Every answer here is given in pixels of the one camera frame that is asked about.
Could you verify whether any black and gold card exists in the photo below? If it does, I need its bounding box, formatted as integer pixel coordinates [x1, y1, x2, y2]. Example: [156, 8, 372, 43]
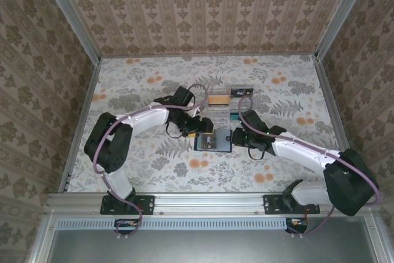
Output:
[196, 132, 216, 150]

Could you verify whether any blue card holder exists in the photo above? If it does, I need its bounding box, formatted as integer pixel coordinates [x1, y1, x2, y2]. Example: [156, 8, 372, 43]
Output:
[193, 127, 232, 153]

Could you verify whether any black visa card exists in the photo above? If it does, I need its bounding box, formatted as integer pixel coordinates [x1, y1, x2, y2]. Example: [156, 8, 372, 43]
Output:
[230, 87, 254, 97]

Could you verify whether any clear acrylic organizer box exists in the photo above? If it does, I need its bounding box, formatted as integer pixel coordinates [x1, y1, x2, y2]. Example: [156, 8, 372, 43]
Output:
[206, 86, 255, 124]

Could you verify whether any floral patterned table cover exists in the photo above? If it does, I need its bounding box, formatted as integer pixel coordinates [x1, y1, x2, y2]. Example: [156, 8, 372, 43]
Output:
[60, 54, 361, 195]

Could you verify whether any black connector board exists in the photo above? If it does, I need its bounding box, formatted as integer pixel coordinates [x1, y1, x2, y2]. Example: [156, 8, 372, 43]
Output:
[114, 218, 145, 235]
[284, 217, 309, 235]

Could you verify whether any grey metal panel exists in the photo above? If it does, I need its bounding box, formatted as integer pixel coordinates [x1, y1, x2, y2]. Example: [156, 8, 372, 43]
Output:
[46, 229, 379, 263]

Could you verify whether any aluminium front rail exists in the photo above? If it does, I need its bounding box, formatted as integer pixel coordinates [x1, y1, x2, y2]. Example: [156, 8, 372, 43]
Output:
[46, 192, 378, 216]

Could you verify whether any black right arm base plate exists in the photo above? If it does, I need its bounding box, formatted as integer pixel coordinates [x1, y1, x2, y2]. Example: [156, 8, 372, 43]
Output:
[263, 194, 321, 216]

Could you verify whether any aluminium side rail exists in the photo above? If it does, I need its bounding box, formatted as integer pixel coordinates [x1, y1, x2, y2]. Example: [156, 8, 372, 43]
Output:
[312, 55, 364, 193]
[57, 58, 104, 193]

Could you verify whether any grey slotted cable duct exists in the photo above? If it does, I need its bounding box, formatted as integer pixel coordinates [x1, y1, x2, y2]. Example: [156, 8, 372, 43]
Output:
[57, 217, 308, 230]

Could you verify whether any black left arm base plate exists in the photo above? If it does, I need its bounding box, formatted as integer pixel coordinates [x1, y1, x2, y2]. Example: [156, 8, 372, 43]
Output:
[100, 194, 155, 216]

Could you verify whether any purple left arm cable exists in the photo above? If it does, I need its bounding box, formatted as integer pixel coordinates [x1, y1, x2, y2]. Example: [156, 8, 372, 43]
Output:
[93, 83, 207, 241]

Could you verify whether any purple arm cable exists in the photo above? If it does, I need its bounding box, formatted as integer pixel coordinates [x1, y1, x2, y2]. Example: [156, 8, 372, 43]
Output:
[237, 95, 381, 240]
[93, 83, 207, 241]

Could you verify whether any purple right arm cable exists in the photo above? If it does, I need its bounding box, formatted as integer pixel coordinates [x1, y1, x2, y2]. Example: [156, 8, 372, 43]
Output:
[237, 95, 381, 240]

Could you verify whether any aluminium frame post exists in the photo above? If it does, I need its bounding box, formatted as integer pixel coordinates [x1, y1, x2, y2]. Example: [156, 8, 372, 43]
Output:
[35, 0, 102, 64]
[314, 0, 381, 60]

